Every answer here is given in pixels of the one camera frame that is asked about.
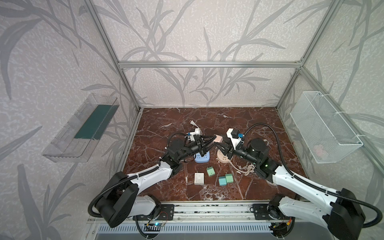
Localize pink round power strip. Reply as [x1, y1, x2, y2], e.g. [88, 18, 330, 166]
[217, 150, 231, 164]

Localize pink plug adapter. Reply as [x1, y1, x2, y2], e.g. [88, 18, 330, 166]
[214, 135, 223, 143]

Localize teal plug adapter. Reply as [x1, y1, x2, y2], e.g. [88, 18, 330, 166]
[218, 177, 227, 186]

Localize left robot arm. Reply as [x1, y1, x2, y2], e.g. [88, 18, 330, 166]
[88, 135, 216, 228]

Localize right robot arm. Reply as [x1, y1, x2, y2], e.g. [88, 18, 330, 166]
[215, 141, 383, 240]

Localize light green plug adapter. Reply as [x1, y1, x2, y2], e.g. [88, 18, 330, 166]
[207, 167, 216, 177]

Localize white plug adapter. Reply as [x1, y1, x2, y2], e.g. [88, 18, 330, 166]
[194, 173, 205, 185]

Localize blue square power strip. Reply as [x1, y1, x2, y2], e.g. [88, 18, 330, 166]
[194, 152, 210, 164]

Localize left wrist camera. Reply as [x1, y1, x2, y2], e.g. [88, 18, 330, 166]
[187, 128, 202, 142]

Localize pink power strip cable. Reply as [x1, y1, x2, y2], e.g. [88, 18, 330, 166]
[229, 160, 256, 177]

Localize white power strip cable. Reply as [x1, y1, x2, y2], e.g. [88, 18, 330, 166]
[189, 119, 202, 136]

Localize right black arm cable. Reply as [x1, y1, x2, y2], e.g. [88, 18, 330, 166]
[243, 122, 383, 229]

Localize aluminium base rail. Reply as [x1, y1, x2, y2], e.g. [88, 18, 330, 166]
[88, 196, 332, 227]

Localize white wire mesh basket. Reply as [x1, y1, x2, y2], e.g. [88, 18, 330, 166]
[290, 91, 364, 164]

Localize clear plastic wall bin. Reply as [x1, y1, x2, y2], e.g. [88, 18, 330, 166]
[42, 94, 120, 163]

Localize aluminium frame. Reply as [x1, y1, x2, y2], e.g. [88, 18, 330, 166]
[82, 0, 384, 224]

